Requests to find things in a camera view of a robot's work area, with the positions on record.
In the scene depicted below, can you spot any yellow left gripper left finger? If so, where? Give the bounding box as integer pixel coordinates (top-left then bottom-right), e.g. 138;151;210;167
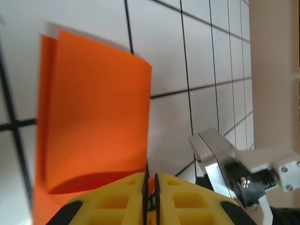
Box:
48;172;150;225

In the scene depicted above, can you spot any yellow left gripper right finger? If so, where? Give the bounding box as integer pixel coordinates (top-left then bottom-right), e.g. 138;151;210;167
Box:
154;173;257;225

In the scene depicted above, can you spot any orange square paper sheet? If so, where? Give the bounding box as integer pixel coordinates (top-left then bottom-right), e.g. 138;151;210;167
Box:
31;28;153;225

